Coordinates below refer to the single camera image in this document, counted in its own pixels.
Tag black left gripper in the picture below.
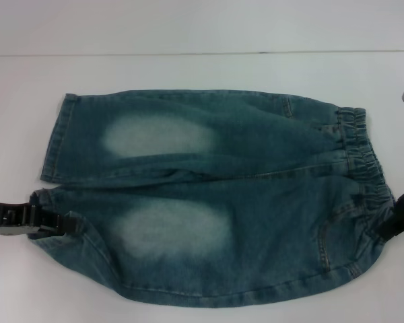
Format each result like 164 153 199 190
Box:
0 200 86 238

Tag blue denim shorts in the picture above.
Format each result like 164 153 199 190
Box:
28 89 400 309

